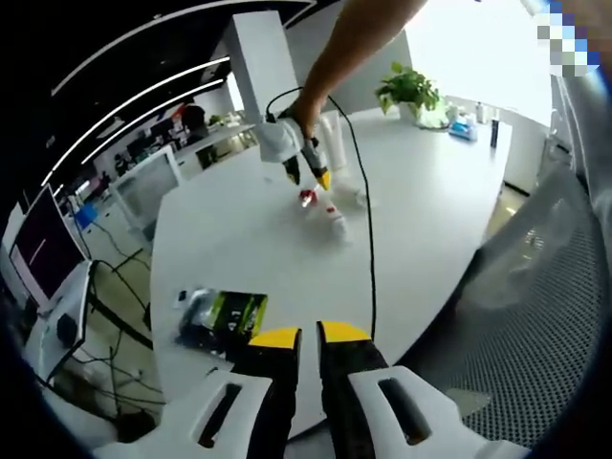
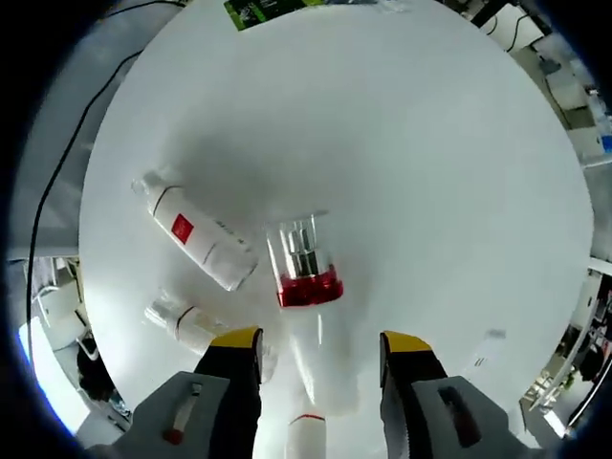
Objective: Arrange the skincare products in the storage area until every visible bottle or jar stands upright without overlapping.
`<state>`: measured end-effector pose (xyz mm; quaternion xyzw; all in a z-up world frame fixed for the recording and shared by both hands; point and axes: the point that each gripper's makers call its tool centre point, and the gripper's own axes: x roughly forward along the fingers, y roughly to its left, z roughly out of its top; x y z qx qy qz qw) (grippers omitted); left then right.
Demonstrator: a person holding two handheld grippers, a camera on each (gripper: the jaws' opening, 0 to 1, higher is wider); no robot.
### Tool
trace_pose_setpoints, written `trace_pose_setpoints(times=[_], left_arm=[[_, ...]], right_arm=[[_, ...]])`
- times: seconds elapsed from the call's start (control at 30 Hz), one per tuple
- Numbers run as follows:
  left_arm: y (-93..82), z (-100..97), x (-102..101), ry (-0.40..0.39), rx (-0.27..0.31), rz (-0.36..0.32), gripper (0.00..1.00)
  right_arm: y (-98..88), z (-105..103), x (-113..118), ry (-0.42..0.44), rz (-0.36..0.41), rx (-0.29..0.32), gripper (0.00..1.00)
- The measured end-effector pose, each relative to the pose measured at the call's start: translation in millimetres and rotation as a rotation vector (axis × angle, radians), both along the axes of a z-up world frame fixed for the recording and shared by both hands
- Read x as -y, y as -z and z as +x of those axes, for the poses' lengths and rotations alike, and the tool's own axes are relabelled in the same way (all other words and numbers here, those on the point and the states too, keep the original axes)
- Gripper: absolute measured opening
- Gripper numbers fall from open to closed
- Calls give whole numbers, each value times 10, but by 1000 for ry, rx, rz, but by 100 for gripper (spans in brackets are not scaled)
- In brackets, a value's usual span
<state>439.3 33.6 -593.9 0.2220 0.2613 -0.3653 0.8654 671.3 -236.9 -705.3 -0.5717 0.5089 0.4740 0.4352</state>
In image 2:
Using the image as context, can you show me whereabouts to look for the small white skincare bottle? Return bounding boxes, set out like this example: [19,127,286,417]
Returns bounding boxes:
[144,295,278,383]

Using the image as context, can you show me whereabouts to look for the thin white sachet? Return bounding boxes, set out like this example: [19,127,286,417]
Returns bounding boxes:
[470,327,509,374]

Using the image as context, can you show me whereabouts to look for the red label skincare bottle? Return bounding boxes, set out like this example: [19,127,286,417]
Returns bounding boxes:
[130,169,262,293]

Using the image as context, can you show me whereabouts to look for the black floor cable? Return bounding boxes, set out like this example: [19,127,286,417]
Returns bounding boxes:
[26,0,187,345]

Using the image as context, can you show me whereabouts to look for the green black packet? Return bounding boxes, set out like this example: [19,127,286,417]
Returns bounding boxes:
[223,0,312,33]

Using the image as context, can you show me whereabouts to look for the red collar skincare bottle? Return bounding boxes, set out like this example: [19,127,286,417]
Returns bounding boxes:
[264,212,365,415]

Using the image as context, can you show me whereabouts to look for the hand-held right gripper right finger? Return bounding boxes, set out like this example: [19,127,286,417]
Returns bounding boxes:
[379,329,525,459]

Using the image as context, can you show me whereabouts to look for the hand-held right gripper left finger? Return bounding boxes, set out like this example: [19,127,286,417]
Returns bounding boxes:
[114,326,264,459]

